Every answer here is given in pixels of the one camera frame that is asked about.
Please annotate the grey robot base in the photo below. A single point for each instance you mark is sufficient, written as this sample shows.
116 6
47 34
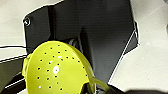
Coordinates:
100 30

